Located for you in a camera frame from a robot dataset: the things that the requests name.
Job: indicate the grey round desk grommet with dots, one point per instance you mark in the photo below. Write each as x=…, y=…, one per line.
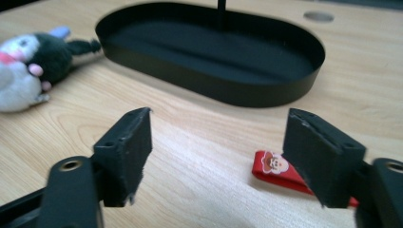
x=318, y=16

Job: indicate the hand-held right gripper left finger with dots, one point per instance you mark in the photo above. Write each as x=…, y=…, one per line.
x=125, y=158

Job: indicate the dark object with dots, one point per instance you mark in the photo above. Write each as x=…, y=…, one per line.
x=47, y=60

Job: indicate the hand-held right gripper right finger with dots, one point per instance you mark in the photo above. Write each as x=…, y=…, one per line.
x=323, y=158

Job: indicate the red packet with cartoon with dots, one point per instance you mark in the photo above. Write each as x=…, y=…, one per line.
x=276, y=179

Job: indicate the black oval tray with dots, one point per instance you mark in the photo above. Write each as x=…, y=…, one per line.
x=209, y=53

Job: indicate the black stand pole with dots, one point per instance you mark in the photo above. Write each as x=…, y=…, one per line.
x=221, y=6

